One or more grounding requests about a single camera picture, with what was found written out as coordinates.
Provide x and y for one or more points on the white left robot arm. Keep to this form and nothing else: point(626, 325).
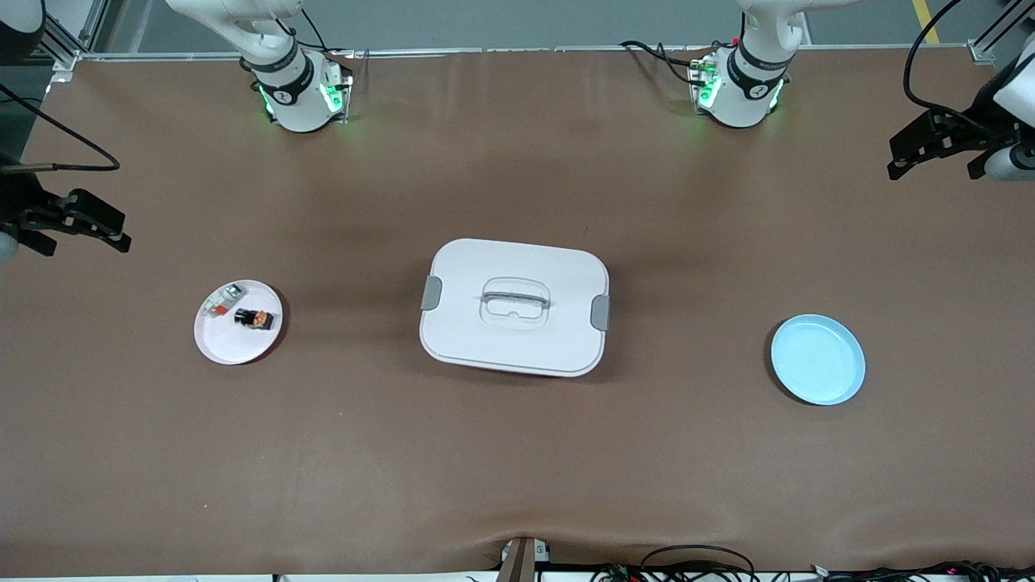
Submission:
point(740, 101)

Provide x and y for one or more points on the white lidded box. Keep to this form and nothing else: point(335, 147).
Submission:
point(517, 347)

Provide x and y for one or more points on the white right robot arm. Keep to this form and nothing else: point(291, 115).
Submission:
point(299, 105)

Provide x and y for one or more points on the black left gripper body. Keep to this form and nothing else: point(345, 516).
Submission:
point(976, 118)

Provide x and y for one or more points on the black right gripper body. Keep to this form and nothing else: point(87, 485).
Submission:
point(18, 196)

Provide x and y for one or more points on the aluminium frame post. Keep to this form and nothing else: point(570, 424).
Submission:
point(982, 53)
point(66, 58)

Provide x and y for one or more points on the light blue round plate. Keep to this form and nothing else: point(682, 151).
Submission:
point(817, 364)

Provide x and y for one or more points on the pink round plate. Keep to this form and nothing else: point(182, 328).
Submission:
point(234, 347)

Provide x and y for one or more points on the white and orange connector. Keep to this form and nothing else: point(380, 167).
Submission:
point(222, 300)

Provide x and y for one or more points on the metal table edge rail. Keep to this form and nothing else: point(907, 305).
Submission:
point(525, 50)

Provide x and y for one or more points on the grey box latch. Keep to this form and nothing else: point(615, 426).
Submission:
point(431, 293)
point(600, 313)

